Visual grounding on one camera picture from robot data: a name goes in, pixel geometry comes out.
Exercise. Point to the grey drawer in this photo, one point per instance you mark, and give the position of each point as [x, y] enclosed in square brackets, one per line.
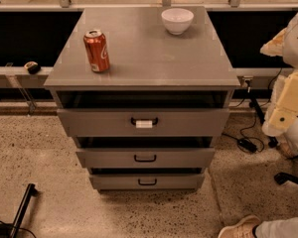
[129, 158]
[137, 182]
[143, 122]

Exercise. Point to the grey top drawer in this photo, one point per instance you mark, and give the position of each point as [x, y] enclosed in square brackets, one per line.
[143, 122]

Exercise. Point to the grey drawer cabinet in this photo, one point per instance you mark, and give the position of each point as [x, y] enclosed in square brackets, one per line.
[149, 69]

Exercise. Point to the red soda can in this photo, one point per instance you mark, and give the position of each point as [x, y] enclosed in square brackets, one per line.
[96, 49]

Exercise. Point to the black pole stand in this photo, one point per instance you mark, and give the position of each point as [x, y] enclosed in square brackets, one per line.
[254, 104]

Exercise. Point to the black chair base leg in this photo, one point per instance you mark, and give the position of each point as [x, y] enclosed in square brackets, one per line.
[282, 178]

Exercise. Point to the black stand leg left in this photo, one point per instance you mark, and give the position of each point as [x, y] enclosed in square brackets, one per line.
[11, 230]

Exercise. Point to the white bowl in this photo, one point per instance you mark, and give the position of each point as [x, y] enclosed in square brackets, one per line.
[177, 20]

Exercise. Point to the tan sneaker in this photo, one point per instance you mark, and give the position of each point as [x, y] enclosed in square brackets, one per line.
[244, 228]

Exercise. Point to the small black yellow device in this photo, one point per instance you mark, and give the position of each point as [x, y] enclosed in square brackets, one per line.
[32, 67]

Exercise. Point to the grey bottom drawer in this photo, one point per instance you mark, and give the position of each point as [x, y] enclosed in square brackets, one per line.
[137, 182]

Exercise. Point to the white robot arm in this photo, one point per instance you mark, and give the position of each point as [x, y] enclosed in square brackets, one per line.
[281, 117]

